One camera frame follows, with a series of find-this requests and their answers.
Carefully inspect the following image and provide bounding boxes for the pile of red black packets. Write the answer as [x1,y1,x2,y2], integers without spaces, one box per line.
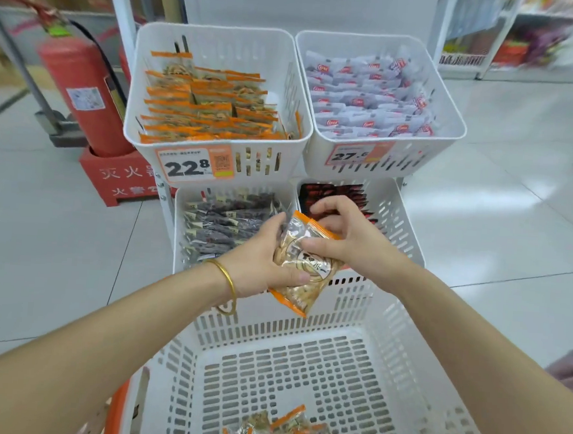
[298,180,380,226]

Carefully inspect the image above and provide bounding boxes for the grey metal floor stand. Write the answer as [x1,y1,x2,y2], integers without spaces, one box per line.
[0,7,95,150]

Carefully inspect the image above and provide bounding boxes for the colourful shelf goods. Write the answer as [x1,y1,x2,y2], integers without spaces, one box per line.
[441,0,573,73]

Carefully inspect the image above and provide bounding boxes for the person's right forearm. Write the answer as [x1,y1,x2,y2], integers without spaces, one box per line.
[375,258,573,434]

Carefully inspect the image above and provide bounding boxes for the white display rack frame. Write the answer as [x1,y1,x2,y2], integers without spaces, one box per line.
[89,0,448,263]

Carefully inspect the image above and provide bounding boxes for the pile of dark brown packets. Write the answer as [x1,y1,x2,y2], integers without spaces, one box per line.
[181,185,289,272]

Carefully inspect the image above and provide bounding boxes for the person's right hand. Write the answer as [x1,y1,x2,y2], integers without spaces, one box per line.
[297,194,415,293]

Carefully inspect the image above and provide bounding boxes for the person's left hand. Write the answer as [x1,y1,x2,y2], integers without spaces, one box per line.
[214,208,316,304]

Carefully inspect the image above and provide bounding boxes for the pile of orange-edged packets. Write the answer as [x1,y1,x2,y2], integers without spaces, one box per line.
[138,49,307,153]

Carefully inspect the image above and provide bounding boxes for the white plastic shopping basket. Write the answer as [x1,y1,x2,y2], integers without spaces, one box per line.
[109,253,496,434]

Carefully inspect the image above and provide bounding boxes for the person's left forearm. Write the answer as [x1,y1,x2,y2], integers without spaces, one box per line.
[0,249,238,434]

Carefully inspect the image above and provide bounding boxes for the white store shelf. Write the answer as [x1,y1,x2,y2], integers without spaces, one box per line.
[428,0,573,87]

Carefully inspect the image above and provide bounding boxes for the orange white price label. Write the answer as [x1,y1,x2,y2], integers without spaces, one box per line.
[325,138,395,170]
[155,142,237,187]

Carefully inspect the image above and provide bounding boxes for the red fire extinguisher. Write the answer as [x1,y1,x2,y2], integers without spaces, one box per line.
[0,0,144,160]

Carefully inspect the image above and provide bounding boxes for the pile of white packets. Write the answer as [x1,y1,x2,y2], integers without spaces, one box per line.
[299,40,443,146]

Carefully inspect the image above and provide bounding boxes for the red extinguisher floor box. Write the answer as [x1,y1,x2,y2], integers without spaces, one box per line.
[76,146,175,211]

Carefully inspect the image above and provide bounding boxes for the gold bracelet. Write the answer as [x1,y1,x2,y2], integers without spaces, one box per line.
[202,258,241,317]

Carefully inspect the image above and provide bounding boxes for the white slotted display bin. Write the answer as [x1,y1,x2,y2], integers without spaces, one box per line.
[170,175,300,282]
[287,28,473,187]
[289,171,431,303]
[120,19,320,192]

